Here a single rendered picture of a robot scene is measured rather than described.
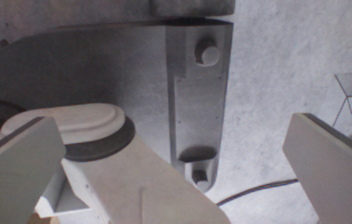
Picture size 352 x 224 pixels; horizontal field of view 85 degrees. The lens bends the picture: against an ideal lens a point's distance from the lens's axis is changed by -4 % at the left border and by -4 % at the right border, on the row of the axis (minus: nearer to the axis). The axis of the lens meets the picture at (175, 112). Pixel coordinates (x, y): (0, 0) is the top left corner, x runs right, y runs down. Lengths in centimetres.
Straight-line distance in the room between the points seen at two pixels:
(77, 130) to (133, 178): 12
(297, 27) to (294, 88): 23
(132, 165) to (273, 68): 62
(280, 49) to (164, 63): 46
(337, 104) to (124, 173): 94
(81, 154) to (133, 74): 21
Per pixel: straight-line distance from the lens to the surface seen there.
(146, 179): 30
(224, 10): 46
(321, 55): 92
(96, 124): 35
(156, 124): 52
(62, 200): 50
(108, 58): 46
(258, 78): 78
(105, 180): 31
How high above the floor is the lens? 61
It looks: 59 degrees down
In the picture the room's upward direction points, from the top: 158 degrees clockwise
